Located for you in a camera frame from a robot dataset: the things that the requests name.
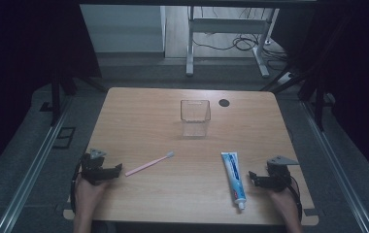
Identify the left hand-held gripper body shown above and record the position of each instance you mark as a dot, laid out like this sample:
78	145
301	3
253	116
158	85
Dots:
90	166

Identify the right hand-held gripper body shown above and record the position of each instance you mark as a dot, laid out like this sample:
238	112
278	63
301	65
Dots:
279	176

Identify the blue white toothpaste tube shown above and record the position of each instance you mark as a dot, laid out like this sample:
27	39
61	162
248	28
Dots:
234	176

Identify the pink toothbrush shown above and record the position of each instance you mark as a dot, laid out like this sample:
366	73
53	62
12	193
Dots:
148	164

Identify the clear plastic cup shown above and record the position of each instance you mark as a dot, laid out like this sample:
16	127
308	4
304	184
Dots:
194	118

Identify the person's right hand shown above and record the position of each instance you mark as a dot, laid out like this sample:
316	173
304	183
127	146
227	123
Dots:
283	200

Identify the person's left hand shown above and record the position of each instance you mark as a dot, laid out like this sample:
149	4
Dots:
90	195

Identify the black metal stand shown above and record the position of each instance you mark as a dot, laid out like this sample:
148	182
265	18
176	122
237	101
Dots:
318	103
55	97

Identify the black round table grommet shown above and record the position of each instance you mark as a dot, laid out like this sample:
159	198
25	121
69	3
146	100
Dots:
224	103

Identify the white power strip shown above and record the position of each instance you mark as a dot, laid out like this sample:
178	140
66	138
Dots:
285	78

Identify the metal floor rail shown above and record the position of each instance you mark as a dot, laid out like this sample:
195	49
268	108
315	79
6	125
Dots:
334	165
33	165

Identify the white metal desk frame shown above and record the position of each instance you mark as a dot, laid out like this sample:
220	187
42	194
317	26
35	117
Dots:
190	42

